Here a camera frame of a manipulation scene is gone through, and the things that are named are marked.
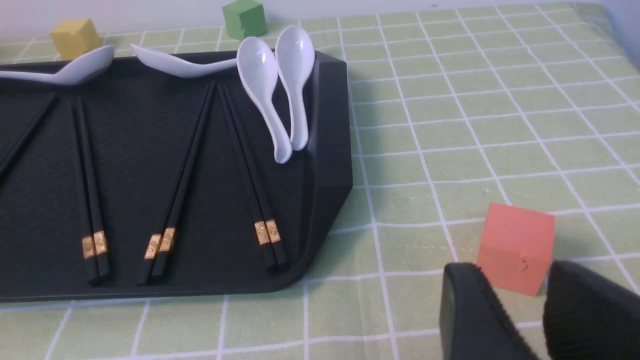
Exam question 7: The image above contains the black chopstick diagonal pair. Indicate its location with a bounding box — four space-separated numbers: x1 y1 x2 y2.
66 100 100 287
71 96 111 282

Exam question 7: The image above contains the white spoon far left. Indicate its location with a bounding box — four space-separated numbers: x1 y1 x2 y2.
0 45 115 86

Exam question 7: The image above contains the white spoon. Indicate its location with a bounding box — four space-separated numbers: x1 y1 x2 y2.
0 45 115 86
275 25 316 151
237 36 293 164
131 44 238 79

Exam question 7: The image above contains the yellow foam cube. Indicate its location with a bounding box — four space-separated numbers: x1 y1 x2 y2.
49 17 103 60

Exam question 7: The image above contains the black chopstick diagonal pair right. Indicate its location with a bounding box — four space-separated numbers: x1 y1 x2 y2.
71 96 111 282

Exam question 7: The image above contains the green foam cube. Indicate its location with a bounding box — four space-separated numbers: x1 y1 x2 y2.
222 0 268 41

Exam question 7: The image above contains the black chopstick right pair left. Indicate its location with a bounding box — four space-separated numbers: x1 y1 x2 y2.
217 84 277 272

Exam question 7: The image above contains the white spoon inner right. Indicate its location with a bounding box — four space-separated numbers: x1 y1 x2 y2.
237 36 293 164

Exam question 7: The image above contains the white spoon centre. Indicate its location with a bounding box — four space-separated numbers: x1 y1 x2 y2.
131 44 238 79

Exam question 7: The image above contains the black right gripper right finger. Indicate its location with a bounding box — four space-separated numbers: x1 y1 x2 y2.
542 260 640 360

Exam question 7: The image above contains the white spoon outer right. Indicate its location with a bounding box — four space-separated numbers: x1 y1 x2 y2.
275 25 316 151

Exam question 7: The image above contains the black plastic tray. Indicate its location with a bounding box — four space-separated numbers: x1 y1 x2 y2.
0 52 354 303

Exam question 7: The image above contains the black chopstick diagonal pair left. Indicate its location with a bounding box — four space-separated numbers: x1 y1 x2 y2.
66 100 100 287

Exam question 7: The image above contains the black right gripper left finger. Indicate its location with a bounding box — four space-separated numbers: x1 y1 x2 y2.
439 262 538 360

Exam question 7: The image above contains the orange foam cube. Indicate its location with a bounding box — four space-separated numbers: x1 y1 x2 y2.
476 202 556 297

